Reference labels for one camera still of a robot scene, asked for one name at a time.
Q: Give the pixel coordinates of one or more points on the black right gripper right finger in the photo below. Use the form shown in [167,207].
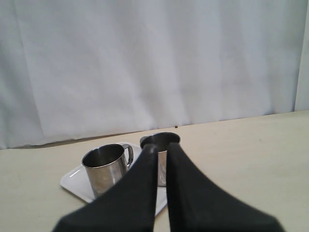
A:
[196,204]

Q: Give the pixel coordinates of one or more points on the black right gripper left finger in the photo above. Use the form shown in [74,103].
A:
[128,206]

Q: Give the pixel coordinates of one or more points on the steel mug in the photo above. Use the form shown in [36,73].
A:
[161,140]
[106,165]

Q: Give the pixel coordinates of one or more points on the white plastic tray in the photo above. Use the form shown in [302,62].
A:
[76,182]

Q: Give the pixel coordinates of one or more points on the white backdrop curtain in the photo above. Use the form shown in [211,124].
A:
[72,69]

